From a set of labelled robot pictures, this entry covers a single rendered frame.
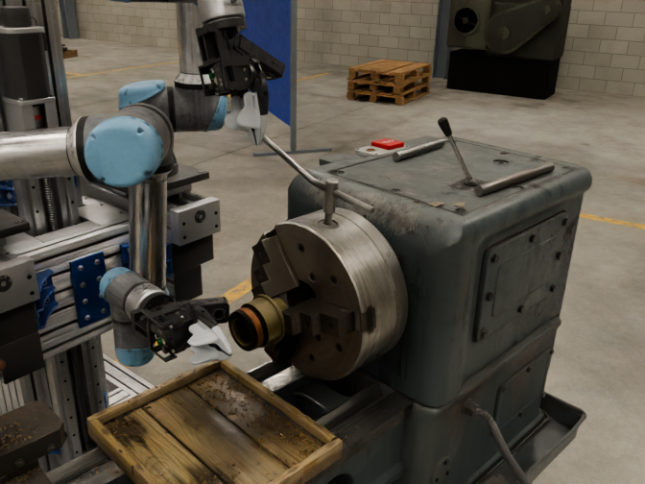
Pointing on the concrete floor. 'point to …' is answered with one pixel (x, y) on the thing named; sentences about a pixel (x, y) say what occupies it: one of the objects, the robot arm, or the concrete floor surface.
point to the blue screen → (281, 47)
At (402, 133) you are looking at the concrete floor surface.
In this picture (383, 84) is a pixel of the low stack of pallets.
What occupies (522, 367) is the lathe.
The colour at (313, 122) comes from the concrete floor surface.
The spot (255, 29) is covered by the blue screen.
